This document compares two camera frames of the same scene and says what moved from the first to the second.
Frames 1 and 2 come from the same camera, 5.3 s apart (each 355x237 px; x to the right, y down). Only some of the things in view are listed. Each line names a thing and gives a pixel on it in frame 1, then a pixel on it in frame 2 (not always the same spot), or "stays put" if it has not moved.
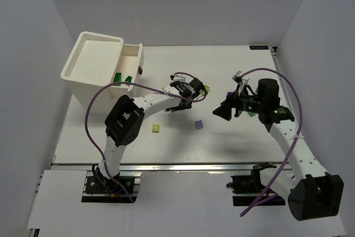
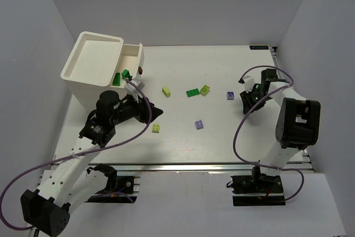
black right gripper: [234, 105] → [248, 101]
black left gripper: [182, 103] → [144, 109]
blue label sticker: [258, 47] stays put
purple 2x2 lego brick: [199, 125] stays put
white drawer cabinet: [92, 64] stays put
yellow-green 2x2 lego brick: [156, 128] stays put
